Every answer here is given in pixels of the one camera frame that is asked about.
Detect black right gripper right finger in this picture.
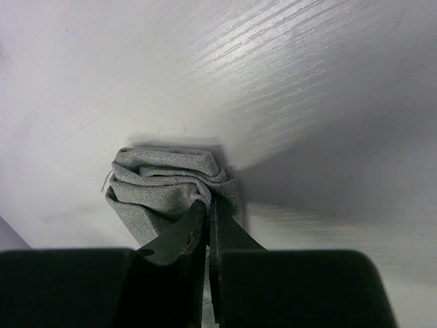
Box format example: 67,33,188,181
209,197,397,327

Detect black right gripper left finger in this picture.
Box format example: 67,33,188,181
1,201,205,327

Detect grey cloth napkin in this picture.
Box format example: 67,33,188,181
105,147,243,245

